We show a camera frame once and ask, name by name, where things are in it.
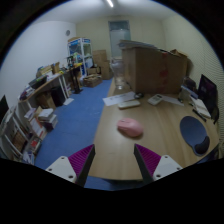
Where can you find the ceiling light tube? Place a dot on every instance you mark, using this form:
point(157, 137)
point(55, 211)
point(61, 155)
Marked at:
point(110, 3)

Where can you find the blue white display cabinet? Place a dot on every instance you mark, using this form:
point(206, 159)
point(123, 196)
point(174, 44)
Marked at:
point(80, 51)

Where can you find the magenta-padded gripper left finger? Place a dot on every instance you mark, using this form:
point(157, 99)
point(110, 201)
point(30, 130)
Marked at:
point(81, 160)

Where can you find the grey paper stack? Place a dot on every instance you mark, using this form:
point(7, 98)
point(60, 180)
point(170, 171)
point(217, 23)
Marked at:
point(136, 44)

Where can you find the small white paper sheet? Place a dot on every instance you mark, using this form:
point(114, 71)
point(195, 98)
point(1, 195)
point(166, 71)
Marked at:
point(173, 100)

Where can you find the large white paper sheet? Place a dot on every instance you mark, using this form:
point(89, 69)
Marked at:
point(115, 98)

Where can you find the black stand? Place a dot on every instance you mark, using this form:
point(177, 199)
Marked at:
point(76, 80)

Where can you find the pink computer mouse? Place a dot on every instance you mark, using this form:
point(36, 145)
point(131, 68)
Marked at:
point(130, 127)

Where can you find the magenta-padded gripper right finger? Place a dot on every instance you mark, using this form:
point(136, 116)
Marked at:
point(148, 160)

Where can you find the open white book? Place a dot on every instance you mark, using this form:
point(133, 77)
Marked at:
point(200, 106)

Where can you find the round wall clock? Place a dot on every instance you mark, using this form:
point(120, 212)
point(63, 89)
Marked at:
point(68, 32)

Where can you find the white shelf unit with books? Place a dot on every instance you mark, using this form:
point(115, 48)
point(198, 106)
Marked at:
point(23, 133)

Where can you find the frosted glass door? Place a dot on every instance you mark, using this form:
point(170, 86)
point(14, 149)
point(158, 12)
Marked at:
point(119, 36)

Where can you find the dark blue mouse pad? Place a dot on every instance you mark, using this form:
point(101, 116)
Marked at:
point(192, 131)

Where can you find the large brown cardboard box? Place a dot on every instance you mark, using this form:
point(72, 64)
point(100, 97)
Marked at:
point(150, 71)

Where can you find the long flat white remote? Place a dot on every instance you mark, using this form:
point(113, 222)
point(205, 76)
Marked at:
point(129, 104)

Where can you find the stacked cardboard boxes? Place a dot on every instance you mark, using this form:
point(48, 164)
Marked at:
point(101, 61)

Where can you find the black computer tower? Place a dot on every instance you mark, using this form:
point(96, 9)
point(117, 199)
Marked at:
point(57, 96)

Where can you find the open cardboard box with items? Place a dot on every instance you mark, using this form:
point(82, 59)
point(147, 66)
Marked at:
point(92, 81)

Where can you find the black monitor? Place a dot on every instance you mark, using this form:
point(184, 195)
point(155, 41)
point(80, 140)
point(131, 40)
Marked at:
point(207, 93)

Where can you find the clear glass jar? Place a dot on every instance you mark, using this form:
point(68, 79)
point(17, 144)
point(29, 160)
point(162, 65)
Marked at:
point(118, 75)

